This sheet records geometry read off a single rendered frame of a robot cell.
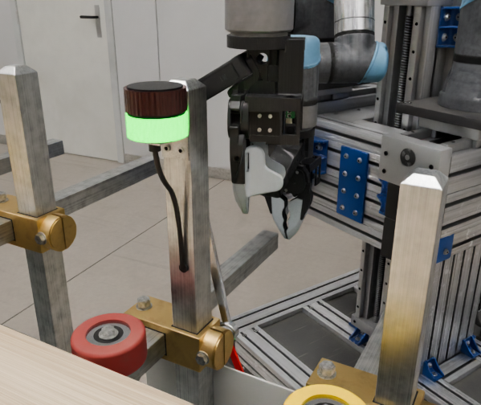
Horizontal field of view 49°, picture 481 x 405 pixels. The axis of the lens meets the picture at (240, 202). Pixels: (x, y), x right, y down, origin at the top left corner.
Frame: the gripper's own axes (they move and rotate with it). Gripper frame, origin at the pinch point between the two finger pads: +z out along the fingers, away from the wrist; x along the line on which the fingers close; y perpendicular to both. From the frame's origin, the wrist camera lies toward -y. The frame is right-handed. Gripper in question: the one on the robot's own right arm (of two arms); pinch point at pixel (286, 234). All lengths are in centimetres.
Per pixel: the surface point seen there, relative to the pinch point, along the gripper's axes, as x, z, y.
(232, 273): -1.4, -3.3, -23.0
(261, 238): 0.2, -3.3, -10.2
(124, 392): -7, -7, -54
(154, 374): 4.5, 8.6, -35.5
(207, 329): -6.4, -4.2, -38.0
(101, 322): 2.1, -7.7, -46.8
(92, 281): 127, 82, 73
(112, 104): 240, 37, 221
